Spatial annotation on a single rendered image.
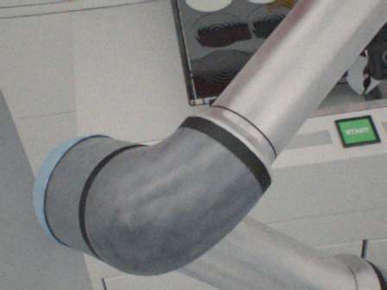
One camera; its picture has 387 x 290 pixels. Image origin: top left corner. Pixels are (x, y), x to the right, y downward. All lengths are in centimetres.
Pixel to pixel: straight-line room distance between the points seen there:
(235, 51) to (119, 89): 24
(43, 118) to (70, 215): 125
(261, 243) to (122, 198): 24
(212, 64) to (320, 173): 34
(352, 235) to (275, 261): 53
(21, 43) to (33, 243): 76
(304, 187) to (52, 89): 83
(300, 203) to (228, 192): 64
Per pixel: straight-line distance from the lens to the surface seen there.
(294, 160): 119
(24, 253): 234
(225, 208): 63
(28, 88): 188
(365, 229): 136
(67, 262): 229
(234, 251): 81
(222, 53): 146
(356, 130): 123
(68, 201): 71
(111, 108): 149
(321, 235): 135
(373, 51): 102
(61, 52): 180
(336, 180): 124
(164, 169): 63
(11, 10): 173
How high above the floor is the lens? 187
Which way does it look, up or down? 49 degrees down
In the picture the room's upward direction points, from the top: 6 degrees counter-clockwise
